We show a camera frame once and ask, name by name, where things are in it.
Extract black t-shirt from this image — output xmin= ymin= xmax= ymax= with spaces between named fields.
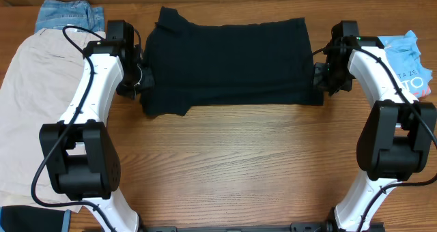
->
xmin=140 ymin=7 xmax=324 ymax=116

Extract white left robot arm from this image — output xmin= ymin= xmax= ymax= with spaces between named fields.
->
xmin=39 ymin=40 xmax=145 ymax=231

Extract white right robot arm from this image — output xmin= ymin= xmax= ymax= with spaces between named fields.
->
xmin=314 ymin=35 xmax=436 ymax=231

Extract light blue printed t-shirt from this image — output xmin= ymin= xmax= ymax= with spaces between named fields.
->
xmin=378 ymin=30 xmax=432 ymax=98

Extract beige shorts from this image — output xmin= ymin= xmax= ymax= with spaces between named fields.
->
xmin=1 ymin=29 xmax=97 ymax=206

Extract blue denim jeans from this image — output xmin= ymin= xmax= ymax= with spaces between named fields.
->
xmin=35 ymin=0 xmax=105 ymax=32

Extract black garment with blue trim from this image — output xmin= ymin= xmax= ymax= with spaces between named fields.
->
xmin=1 ymin=205 xmax=71 ymax=232

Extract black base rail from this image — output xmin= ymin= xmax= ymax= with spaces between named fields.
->
xmin=139 ymin=222 xmax=335 ymax=232

